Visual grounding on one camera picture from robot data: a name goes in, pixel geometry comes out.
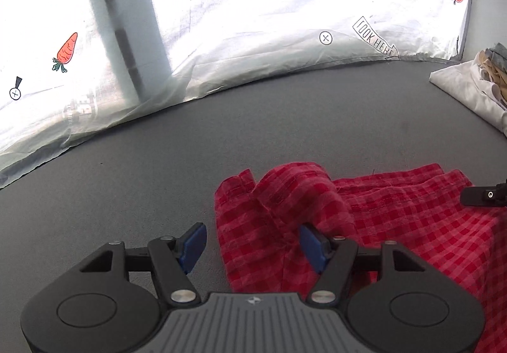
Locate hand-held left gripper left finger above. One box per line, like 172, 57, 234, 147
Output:
79, 223, 207, 304

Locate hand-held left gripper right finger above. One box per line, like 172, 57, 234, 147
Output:
299, 224, 428, 304

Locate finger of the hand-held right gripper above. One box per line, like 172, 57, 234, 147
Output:
460, 179, 507, 207

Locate red checked garment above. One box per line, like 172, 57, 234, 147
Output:
214, 163, 507, 353

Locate white folded garment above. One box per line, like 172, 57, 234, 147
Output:
430, 59, 507, 133

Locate beige folded garment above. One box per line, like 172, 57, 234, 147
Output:
474, 50, 507, 110

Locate grey folded garment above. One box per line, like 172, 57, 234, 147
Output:
486, 42, 507, 72

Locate white printed sheet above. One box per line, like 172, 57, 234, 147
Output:
0, 0, 475, 189

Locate window frame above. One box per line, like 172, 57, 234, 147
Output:
77, 0, 173, 102

